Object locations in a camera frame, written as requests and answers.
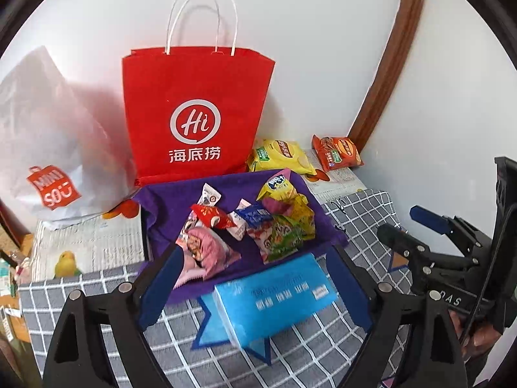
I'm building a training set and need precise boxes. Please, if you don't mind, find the yellow blue-logo snack packet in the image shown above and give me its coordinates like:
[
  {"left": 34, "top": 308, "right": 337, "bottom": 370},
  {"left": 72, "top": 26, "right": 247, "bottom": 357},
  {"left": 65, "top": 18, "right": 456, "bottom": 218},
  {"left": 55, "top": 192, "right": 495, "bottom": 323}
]
[{"left": 256, "top": 168, "right": 297, "bottom": 203}]

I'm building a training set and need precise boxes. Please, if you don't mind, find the yellow chip bag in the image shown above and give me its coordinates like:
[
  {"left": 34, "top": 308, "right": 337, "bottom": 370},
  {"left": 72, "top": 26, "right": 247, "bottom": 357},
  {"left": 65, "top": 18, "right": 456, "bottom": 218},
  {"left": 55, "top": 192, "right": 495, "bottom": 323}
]
[{"left": 246, "top": 139, "right": 318, "bottom": 175}]

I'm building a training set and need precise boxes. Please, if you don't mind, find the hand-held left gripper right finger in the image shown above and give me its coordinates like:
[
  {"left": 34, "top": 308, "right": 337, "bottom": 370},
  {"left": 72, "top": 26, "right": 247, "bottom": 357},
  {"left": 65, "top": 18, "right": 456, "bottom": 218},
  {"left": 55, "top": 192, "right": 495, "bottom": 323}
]
[{"left": 325, "top": 244, "right": 469, "bottom": 388}]

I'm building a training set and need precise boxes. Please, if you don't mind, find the person's right hand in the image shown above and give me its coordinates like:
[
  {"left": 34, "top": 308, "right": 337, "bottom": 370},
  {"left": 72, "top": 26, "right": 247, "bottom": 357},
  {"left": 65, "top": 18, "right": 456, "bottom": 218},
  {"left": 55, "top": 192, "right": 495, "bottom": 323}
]
[{"left": 448, "top": 311, "right": 502, "bottom": 353}]

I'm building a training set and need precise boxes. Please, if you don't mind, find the blue snack packet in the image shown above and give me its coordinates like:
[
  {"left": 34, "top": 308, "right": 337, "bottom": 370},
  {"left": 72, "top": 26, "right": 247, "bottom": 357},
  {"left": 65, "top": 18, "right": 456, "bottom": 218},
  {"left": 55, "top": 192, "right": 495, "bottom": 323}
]
[{"left": 235, "top": 204, "right": 272, "bottom": 229}]

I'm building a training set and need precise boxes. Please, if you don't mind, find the small white berry packet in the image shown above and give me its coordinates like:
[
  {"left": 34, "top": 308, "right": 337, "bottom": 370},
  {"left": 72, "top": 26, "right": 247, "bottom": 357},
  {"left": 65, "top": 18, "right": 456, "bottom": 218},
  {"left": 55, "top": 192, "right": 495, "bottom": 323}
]
[{"left": 198, "top": 183, "right": 224, "bottom": 211}]

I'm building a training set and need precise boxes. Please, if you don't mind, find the grey checked blanket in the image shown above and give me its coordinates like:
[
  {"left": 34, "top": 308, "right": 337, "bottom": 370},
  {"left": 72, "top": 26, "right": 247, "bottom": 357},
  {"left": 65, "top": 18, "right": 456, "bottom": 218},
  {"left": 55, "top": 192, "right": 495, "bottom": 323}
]
[{"left": 18, "top": 188, "right": 417, "bottom": 388}]

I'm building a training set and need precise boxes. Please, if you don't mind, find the green snack packet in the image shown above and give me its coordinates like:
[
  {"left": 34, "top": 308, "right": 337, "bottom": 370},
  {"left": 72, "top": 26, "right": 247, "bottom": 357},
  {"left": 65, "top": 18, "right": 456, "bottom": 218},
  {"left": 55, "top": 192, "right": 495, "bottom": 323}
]
[{"left": 262, "top": 216, "right": 304, "bottom": 263}]

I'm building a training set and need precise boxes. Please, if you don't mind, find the white red fruit snack packet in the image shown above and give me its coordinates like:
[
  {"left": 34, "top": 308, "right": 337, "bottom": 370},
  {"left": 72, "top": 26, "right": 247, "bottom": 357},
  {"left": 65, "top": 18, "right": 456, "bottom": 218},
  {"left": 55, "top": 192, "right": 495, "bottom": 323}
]
[{"left": 246, "top": 226, "right": 279, "bottom": 264}]

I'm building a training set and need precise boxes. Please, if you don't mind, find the purple cloth-lined tray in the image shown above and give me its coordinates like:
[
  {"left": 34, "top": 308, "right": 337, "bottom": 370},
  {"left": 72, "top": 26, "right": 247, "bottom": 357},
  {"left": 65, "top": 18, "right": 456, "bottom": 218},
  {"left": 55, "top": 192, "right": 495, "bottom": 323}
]
[{"left": 132, "top": 168, "right": 349, "bottom": 304}]

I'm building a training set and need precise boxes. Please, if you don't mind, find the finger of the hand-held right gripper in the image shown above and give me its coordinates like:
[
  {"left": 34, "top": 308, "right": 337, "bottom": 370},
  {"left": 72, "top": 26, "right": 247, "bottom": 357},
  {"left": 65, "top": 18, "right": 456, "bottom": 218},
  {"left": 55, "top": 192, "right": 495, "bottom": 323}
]
[
  {"left": 376, "top": 223, "right": 437, "bottom": 292},
  {"left": 409, "top": 205, "right": 491, "bottom": 255}
]

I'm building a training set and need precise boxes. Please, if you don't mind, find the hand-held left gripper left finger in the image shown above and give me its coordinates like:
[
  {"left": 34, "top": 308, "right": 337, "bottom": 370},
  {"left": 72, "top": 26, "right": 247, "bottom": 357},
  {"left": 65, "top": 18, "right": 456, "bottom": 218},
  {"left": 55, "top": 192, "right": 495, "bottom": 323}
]
[{"left": 42, "top": 244, "right": 188, "bottom": 388}]

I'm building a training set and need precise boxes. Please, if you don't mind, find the white slim snack packet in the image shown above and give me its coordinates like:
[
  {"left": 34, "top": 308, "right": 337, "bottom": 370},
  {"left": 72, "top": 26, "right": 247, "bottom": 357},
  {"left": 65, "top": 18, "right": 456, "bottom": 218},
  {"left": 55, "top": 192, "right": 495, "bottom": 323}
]
[{"left": 226, "top": 199, "right": 253, "bottom": 241}]

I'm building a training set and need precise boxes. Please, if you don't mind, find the yellow printed snack packet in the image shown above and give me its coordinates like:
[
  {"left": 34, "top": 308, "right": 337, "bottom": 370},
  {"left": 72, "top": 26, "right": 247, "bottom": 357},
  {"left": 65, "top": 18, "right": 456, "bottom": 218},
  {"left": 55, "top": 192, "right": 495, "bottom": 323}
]
[{"left": 283, "top": 194, "right": 318, "bottom": 241}]

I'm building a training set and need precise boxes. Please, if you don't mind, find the red silver-seam snack packet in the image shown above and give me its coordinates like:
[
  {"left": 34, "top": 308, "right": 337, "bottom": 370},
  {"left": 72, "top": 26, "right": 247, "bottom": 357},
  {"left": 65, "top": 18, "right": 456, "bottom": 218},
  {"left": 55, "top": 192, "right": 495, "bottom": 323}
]
[{"left": 191, "top": 203, "right": 236, "bottom": 230}]

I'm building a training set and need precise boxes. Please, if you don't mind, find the pink cartoon snack packet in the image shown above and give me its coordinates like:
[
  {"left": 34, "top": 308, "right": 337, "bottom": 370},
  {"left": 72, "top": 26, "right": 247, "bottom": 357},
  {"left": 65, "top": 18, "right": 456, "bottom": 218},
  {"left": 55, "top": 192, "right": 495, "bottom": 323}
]
[{"left": 174, "top": 216, "right": 242, "bottom": 289}]

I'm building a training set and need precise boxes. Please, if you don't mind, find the yellow pink sweet potato snack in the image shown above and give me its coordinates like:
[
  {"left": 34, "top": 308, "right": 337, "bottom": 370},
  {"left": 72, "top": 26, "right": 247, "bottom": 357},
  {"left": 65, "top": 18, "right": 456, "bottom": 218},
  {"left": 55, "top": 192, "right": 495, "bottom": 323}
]
[{"left": 262, "top": 197, "right": 292, "bottom": 216}]

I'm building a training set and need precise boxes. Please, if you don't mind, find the brown wooden door frame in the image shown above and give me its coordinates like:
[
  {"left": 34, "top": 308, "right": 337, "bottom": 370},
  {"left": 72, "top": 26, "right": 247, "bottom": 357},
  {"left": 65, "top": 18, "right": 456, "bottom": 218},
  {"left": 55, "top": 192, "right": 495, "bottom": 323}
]
[{"left": 348, "top": 0, "right": 429, "bottom": 152}]

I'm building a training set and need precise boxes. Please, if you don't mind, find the white plastic bag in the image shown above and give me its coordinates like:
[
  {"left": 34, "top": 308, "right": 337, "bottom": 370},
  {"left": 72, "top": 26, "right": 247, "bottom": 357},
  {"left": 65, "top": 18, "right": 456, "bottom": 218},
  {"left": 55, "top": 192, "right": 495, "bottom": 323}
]
[{"left": 0, "top": 46, "right": 140, "bottom": 231}]

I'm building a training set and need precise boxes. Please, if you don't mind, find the red paper bag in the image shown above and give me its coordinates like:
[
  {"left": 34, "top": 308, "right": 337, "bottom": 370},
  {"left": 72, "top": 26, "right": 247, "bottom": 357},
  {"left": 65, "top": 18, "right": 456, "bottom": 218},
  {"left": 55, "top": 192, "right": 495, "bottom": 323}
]
[{"left": 121, "top": 0, "right": 276, "bottom": 187}]

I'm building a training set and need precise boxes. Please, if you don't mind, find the blue tissue pack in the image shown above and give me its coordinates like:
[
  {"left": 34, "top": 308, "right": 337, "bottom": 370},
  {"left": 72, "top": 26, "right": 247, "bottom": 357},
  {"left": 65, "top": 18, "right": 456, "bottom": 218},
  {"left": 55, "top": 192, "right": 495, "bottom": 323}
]
[{"left": 214, "top": 254, "right": 339, "bottom": 350}]

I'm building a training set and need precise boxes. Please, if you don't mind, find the orange chip bag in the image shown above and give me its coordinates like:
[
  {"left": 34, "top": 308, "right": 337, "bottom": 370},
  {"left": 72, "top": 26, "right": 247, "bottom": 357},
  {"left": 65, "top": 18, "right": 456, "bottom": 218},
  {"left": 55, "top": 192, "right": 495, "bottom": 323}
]
[{"left": 311, "top": 135, "right": 364, "bottom": 171}]

